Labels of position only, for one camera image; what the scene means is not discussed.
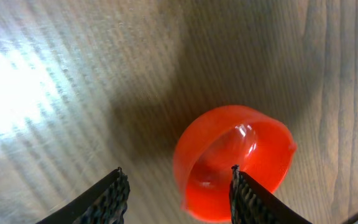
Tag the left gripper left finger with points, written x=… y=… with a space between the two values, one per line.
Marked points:
x=103 y=203

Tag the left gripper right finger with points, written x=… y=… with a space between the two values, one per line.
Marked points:
x=251 y=203

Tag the red plastic measuring scoop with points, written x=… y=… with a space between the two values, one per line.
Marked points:
x=216 y=141

